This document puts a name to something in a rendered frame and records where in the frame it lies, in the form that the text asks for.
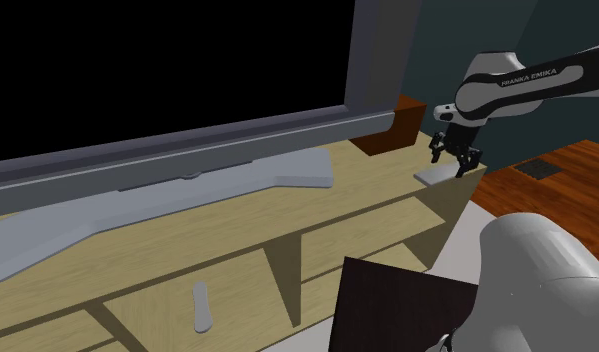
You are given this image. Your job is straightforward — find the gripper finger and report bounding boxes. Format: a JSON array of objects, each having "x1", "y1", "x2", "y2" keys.
[
  {"x1": 428, "y1": 131, "x2": 447, "y2": 165},
  {"x1": 454, "y1": 146, "x2": 484, "y2": 179}
]

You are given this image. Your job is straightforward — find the dark floor vent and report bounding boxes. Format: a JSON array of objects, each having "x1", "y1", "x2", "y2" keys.
[{"x1": 512, "y1": 157, "x2": 564, "y2": 182}]

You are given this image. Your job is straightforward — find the dark robot stand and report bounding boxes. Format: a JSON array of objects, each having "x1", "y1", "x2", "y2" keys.
[{"x1": 327, "y1": 256, "x2": 480, "y2": 352}]

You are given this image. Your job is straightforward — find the flat grey tablet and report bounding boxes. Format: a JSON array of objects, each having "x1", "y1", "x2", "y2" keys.
[{"x1": 413, "y1": 161, "x2": 469, "y2": 188}]

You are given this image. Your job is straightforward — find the grey remote control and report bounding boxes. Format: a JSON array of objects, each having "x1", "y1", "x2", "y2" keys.
[{"x1": 191, "y1": 280, "x2": 214, "y2": 335}]

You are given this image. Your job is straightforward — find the light wooden television cabinet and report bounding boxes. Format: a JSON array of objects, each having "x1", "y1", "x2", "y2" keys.
[{"x1": 0, "y1": 128, "x2": 488, "y2": 352}]

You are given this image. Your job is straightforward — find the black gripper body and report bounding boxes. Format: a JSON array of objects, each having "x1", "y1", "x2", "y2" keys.
[{"x1": 444, "y1": 121, "x2": 482, "y2": 156}]

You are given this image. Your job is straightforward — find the large grey-framed television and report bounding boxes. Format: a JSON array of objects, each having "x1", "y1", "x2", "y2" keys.
[{"x1": 0, "y1": 0, "x2": 424, "y2": 285}]

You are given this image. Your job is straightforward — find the brown wooden box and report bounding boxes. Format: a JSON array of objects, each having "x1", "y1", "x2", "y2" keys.
[{"x1": 348, "y1": 93, "x2": 428, "y2": 158}]

